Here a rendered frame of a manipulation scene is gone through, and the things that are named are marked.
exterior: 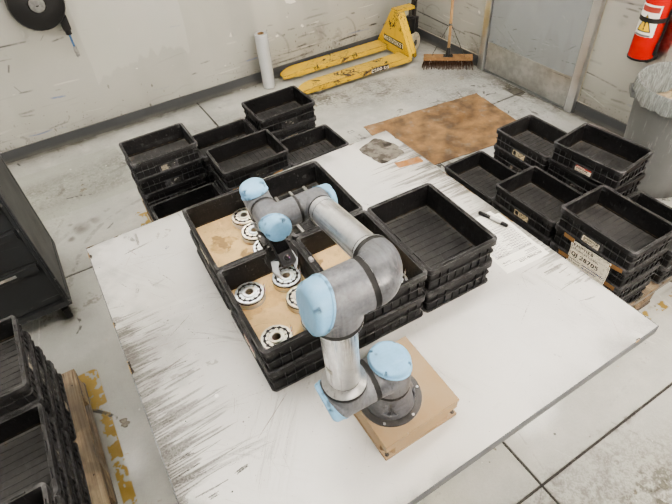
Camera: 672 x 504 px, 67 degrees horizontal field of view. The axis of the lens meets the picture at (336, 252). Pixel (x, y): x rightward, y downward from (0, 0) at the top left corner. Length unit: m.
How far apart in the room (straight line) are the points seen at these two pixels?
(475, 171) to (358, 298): 2.39
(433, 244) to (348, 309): 0.99
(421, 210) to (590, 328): 0.75
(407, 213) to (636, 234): 1.15
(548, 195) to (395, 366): 1.86
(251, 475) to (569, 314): 1.19
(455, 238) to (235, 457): 1.08
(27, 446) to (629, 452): 2.40
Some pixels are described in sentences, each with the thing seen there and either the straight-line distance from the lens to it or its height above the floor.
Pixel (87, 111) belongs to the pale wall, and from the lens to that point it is 4.78.
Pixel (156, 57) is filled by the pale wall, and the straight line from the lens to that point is 4.74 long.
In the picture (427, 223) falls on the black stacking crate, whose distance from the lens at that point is 2.01.
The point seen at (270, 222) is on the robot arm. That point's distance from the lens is 1.28.
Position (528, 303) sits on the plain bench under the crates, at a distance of 1.96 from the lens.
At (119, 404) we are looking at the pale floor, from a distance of 2.74.
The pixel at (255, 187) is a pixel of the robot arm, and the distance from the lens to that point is 1.36.
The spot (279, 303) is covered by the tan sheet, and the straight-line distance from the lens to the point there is 1.75.
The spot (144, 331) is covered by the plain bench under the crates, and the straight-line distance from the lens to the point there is 1.99.
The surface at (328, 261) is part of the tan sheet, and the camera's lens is 1.86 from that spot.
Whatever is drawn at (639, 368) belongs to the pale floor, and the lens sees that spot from 2.84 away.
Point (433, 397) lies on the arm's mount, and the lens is 1.57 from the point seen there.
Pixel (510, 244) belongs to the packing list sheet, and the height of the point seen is 0.70.
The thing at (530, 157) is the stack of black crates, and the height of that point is 0.42.
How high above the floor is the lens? 2.14
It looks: 44 degrees down
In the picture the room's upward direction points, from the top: 5 degrees counter-clockwise
